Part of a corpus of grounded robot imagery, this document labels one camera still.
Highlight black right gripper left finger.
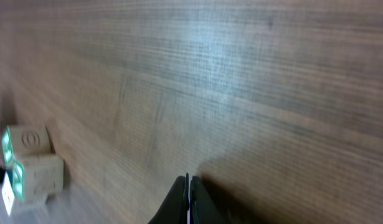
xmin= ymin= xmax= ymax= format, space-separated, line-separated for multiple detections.
xmin=148 ymin=174 xmax=189 ymax=224

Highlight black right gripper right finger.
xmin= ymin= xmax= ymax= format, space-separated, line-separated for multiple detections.
xmin=190 ymin=176 xmax=225 ymax=224

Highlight green V letter block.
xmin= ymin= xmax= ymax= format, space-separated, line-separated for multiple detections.
xmin=12 ymin=154 xmax=64 ymax=202

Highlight yellow picture block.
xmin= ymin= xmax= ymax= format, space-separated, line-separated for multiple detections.
xmin=1 ymin=172 xmax=49 ymax=217

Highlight green J letter block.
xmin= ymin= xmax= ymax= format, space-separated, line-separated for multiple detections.
xmin=1 ymin=125 xmax=51 ymax=168

